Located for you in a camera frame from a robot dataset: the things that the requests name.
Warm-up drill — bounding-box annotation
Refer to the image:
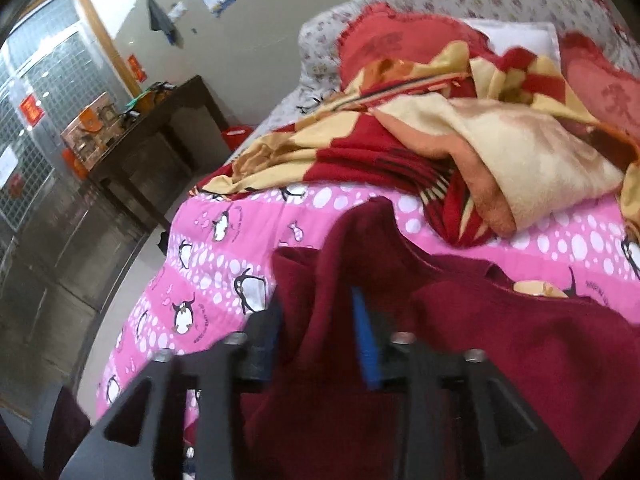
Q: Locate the dark red sweater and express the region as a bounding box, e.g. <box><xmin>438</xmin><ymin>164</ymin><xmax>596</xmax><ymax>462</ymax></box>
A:
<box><xmin>182</xmin><ymin>195</ymin><xmax>640</xmax><ymax>480</ymax></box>

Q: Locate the pink penguin quilt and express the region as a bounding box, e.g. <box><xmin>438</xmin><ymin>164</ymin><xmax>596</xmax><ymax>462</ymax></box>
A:
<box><xmin>96</xmin><ymin>184</ymin><xmax>639</xmax><ymax>415</ymax></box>

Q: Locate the red and yellow blanket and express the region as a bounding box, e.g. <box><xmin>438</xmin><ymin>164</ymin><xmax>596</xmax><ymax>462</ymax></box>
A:
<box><xmin>203</xmin><ymin>40</ymin><xmax>639</xmax><ymax>247</ymax></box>

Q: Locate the dark wooden side table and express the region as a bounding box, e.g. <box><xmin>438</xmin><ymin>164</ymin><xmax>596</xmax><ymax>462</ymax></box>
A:
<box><xmin>88</xmin><ymin>75</ymin><xmax>231</xmax><ymax>233</ymax></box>

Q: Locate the red plastic basin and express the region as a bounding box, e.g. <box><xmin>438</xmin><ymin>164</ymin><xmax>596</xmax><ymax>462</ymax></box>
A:
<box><xmin>220</xmin><ymin>125</ymin><xmax>254</xmax><ymax>152</ymax></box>

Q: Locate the right red heart pillow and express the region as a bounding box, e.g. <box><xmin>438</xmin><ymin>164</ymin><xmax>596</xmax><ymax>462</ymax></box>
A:
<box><xmin>560</xmin><ymin>32</ymin><xmax>640</xmax><ymax>141</ymax></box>

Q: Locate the red heart pillow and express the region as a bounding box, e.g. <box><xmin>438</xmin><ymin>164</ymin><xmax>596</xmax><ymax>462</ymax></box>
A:
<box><xmin>337</xmin><ymin>3</ymin><xmax>492</xmax><ymax>89</ymax></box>
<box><xmin>560</xmin><ymin>32</ymin><xmax>640</xmax><ymax>141</ymax></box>

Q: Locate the white pillow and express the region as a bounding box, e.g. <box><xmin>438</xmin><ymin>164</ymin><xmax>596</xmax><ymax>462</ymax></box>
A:
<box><xmin>462</xmin><ymin>18</ymin><xmax>561</xmax><ymax>68</ymax></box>

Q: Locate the left red heart pillow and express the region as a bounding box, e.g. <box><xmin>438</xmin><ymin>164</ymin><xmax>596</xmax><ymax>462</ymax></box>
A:
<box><xmin>337</xmin><ymin>3</ymin><xmax>492</xmax><ymax>89</ymax></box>

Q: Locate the floral padded headboard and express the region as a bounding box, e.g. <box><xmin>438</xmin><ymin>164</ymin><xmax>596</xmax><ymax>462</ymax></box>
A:
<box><xmin>257</xmin><ymin>0</ymin><xmax>639</xmax><ymax>133</ymax></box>

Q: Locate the dark cloth hanging on wall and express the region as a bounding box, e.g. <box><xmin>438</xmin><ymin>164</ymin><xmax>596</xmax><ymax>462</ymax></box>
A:
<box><xmin>146</xmin><ymin>0</ymin><xmax>182</xmax><ymax>48</ymax></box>

